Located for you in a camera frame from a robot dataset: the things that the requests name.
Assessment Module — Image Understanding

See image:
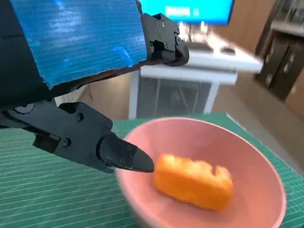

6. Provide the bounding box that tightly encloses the dark wooden cabinet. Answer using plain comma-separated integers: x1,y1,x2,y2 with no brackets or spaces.
253,23,304,102

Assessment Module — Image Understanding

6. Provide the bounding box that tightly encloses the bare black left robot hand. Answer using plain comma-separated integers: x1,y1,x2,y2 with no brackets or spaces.
0,0,190,175

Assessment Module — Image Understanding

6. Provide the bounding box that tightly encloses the long striped toy bread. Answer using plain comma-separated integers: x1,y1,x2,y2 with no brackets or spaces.
153,153,234,212

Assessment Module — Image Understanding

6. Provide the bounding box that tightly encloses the pink bowl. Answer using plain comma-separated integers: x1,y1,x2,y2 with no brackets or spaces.
115,118,287,228

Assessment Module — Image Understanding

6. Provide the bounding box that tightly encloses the blue monitor screen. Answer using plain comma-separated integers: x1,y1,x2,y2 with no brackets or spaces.
163,0,235,26

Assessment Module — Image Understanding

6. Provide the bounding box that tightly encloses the large white mesh cabinet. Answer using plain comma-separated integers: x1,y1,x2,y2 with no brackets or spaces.
128,49,264,119

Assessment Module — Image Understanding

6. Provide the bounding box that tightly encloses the green cutting mat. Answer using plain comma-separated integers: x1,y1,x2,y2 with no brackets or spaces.
0,111,304,228

